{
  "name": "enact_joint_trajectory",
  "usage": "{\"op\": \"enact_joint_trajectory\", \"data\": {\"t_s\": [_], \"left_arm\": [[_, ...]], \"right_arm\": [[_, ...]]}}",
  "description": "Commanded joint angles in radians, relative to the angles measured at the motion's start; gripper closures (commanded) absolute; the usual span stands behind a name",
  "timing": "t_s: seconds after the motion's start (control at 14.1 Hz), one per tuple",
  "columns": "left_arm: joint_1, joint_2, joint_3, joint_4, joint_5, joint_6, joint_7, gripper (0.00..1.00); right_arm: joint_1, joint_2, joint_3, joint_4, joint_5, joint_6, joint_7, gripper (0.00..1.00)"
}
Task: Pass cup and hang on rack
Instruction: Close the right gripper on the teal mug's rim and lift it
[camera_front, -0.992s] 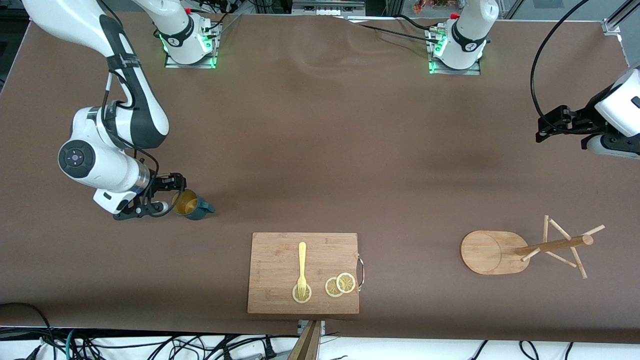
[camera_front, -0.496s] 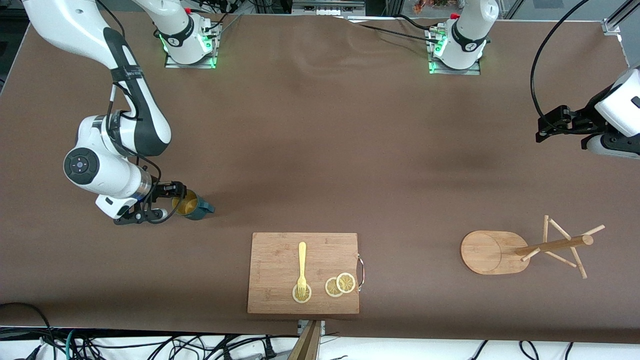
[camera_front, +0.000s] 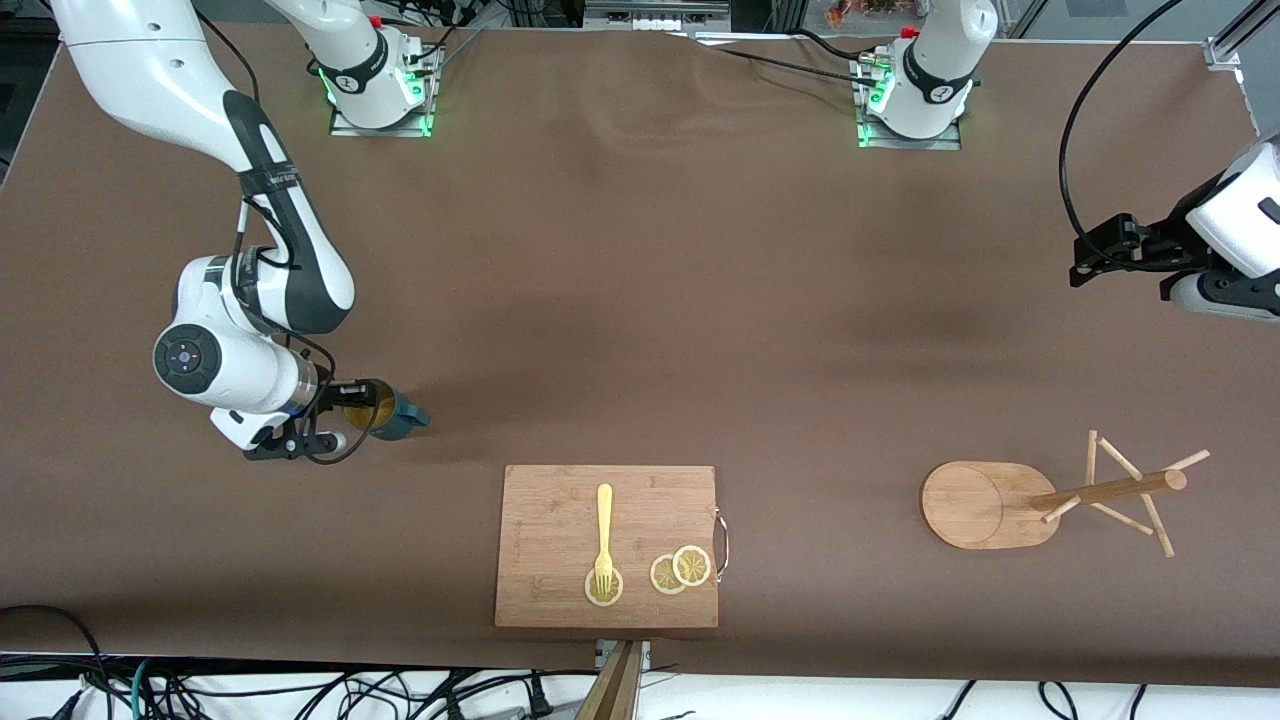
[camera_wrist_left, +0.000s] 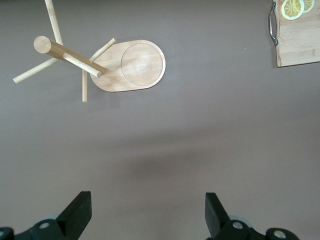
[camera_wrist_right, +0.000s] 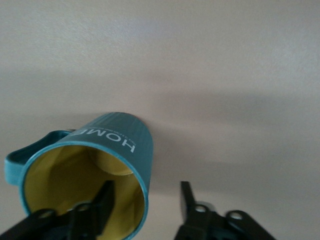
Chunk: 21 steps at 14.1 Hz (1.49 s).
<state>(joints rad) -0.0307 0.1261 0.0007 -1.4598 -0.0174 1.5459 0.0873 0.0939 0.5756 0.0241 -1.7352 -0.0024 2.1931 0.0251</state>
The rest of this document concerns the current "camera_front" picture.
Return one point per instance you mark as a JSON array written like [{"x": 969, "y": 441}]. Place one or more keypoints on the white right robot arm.
[{"x": 130, "y": 50}]

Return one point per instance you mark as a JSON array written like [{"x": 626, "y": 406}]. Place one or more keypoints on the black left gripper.
[{"x": 1166, "y": 247}]

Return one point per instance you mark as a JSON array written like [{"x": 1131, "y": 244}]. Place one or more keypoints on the brown table mat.
[{"x": 600, "y": 300}]

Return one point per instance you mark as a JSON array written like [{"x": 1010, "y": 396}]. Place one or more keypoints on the lemon slice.
[
  {"x": 692, "y": 565},
  {"x": 660, "y": 575},
  {"x": 592, "y": 595}
]

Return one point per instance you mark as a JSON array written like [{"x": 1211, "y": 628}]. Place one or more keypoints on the dark teal mug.
[{"x": 400, "y": 420}]

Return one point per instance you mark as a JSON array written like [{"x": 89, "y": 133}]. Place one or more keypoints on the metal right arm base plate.
[{"x": 400, "y": 130}]

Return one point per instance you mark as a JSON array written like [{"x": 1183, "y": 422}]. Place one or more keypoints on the wooden post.
[{"x": 612, "y": 690}]

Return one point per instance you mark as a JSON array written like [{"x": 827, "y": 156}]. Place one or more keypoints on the metal clamp bracket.
[{"x": 602, "y": 652}]

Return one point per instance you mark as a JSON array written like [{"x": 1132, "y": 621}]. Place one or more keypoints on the black power plug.
[{"x": 540, "y": 700}]

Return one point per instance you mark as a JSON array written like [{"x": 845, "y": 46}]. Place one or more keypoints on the aluminium frame profile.
[{"x": 1225, "y": 50}]

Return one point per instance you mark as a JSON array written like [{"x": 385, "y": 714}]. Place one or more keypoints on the yellow plastic fork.
[{"x": 604, "y": 520}]

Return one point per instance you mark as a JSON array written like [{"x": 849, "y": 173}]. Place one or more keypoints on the wooden cup rack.
[{"x": 980, "y": 505}]

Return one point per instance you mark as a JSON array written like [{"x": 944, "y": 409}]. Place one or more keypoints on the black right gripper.
[{"x": 331, "y": 393}]

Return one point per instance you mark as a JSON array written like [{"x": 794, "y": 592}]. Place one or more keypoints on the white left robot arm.
[{"x": 940, "y": 60}]

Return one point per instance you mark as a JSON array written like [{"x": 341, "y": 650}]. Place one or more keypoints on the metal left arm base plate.
[{"x": 935, "y": 144}]

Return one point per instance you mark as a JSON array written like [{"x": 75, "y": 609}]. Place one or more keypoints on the wooden cutting board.
[{"x": 550, "y": 520}]

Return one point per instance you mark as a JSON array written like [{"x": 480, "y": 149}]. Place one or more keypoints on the white power strip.
[{"x": 650, "y": 18}]

